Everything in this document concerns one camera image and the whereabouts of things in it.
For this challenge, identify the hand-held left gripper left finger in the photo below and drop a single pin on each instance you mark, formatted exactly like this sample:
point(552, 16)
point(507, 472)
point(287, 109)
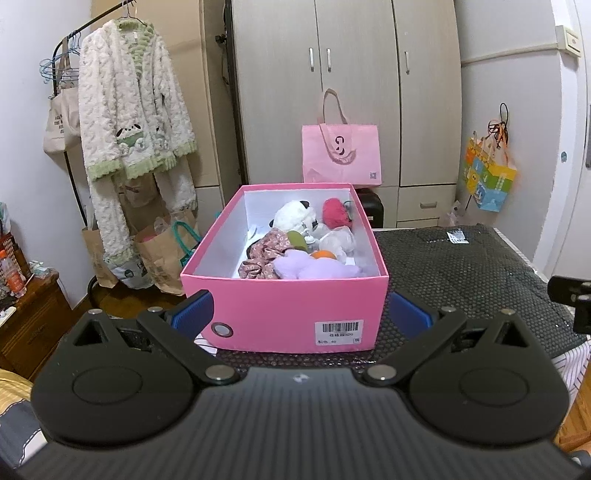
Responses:
point(194, 314)

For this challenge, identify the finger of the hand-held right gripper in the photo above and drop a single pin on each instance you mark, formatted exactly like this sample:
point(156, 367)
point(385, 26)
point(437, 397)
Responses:
point(584, 318)
point(561, 290)

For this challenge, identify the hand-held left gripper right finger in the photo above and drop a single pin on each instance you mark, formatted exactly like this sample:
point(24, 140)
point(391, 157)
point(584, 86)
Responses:
point(408, 316)

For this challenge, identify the pink cardboard box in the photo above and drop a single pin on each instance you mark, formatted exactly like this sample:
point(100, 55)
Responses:
point(277, 304)

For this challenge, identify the brown fabric piece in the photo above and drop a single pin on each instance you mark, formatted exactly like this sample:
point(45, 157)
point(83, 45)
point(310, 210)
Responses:
point(253, 251)

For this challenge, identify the floral fabric scrunchie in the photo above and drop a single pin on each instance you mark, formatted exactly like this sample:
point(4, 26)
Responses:
point(268, 251)

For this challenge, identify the white sheer pouch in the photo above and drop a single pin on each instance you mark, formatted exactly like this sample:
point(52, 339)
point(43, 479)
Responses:
point(337, 242)

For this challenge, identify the orange soft ball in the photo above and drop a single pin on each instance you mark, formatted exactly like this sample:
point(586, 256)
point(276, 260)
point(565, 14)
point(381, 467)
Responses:
point(322, 254)

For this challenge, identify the purple fluffy plush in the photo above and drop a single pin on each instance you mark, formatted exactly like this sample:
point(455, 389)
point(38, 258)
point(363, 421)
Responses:
point(300, 267)

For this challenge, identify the green soft ball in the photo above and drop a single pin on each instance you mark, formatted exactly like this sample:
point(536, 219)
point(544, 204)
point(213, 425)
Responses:
point(295, 239)

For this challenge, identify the red fluffy plush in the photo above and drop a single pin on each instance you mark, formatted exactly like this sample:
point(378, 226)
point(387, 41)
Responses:
point(334, 212)

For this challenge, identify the white green plastic bag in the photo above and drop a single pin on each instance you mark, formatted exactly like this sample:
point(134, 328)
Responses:
point(129, 274)

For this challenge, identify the white label sticker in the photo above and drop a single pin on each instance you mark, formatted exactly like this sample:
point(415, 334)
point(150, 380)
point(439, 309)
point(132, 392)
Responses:
point(457, 236)

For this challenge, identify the white door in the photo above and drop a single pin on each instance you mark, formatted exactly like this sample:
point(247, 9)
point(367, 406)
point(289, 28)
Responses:
point(568, 184)

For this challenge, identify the clear plastic bag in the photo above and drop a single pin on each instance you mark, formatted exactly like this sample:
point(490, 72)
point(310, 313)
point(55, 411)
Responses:
point(452, 214)

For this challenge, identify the plain brown paper bag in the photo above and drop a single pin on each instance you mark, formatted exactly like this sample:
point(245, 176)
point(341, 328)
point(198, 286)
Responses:
point(97, 258)

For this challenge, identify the black suitcase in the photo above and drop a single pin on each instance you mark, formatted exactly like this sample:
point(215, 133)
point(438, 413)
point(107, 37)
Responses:
point(371, 207)

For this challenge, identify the colourful hanging paper bag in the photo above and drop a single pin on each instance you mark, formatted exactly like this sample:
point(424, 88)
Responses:
point(489, 180)

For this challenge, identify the small hanging brown paper bag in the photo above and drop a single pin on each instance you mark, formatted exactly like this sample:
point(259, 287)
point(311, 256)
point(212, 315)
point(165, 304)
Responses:
point(138, 194)

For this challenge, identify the small white teal pack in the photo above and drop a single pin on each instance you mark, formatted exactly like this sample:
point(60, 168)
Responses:
point(42, 270)

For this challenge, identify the wooden nightstand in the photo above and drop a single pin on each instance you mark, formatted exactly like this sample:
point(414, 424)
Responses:
point(32, 323)

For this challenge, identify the black metal clothes rack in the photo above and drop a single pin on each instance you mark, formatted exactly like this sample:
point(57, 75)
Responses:
point(76, 189)

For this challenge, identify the pink tote bag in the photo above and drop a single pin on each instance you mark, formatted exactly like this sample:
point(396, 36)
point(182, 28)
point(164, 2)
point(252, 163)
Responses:
point(341, 152)

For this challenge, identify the orange labelled bottle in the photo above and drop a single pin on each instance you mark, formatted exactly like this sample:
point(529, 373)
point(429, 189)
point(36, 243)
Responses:
point(13, 274)

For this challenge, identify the bed with patterned bedding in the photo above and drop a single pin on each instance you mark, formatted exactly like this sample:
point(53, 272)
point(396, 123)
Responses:
point(16, 415)

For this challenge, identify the cream fluffy pajama jacket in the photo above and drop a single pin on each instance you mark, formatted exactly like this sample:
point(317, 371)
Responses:
point(129, 106)

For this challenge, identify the beige canvas tote bag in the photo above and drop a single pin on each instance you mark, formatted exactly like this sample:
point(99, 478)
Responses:
point(60, 124)

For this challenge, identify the grey wardrobe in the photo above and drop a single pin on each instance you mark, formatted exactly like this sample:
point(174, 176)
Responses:
point(360, 69)

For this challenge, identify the beige light switch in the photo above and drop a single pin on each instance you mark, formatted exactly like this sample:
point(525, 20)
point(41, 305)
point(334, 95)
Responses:
point(569, 42)

